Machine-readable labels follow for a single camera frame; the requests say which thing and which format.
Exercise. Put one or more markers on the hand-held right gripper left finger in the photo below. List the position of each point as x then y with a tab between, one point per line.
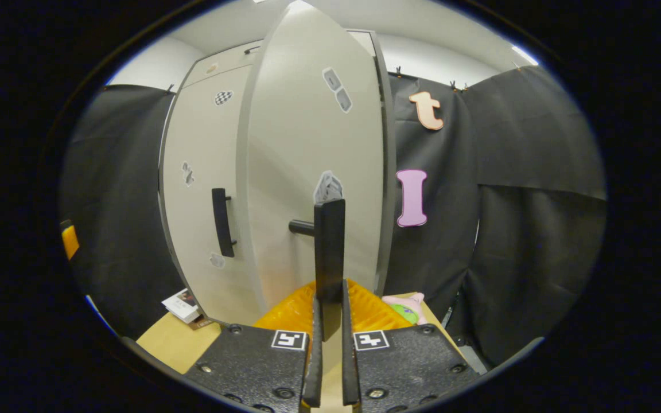
314	367

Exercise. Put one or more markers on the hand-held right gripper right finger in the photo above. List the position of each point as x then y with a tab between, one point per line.
349	367

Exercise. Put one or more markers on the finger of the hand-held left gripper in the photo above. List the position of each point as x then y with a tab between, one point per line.
70	242

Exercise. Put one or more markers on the beige cabinet door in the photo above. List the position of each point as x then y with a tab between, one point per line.
198	137
296	143

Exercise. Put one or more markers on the beige double-door shoe cabinet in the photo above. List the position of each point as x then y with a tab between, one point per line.
390	172

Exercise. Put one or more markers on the pink green plush toy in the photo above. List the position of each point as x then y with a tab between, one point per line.
408	312

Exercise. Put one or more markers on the white printed booklet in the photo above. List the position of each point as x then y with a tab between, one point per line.
181	306

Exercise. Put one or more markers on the black backdrop cloth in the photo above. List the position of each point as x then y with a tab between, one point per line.
537	258

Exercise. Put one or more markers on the small ceiling light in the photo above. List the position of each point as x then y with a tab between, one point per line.
525	55

